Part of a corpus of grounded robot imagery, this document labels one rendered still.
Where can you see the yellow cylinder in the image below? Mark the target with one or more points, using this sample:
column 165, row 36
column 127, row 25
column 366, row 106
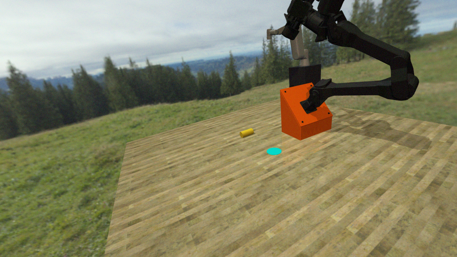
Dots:
column 246, row 132

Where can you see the cyan circle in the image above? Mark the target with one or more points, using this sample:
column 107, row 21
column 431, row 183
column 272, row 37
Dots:
column 274, row 151

